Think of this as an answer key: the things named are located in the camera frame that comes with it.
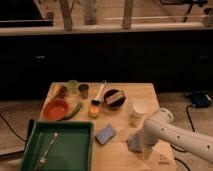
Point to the dark bowl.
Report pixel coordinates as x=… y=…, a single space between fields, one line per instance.
x=115 y=105

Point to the grey blue towel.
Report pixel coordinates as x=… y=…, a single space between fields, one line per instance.
x=134 y=143

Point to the wooden block in bowl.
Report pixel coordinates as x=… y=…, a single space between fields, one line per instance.
x=114 y=96

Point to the green cucumber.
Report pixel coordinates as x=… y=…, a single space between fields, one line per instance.
x=74 y=111

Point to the green plastic tray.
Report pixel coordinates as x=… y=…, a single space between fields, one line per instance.
x=72 y=150

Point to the dark device on floor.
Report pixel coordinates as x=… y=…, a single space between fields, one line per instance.
x=199 y=99

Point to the white plastic cup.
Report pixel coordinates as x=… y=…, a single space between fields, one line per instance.
x=138 y=110

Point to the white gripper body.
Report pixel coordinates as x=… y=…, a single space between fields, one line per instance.
x=146 y=151

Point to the green cup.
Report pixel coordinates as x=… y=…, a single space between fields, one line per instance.
x=72 y=86

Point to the silver metal fork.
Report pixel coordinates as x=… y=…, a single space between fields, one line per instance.
x=42 y=161

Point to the orange bowl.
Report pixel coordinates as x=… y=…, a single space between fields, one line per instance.
x=55 y=109

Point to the yellow orange fruit toy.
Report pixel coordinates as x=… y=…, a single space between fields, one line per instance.
x=94 y=111

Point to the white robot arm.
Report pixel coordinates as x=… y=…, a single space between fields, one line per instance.
x=159 y=126

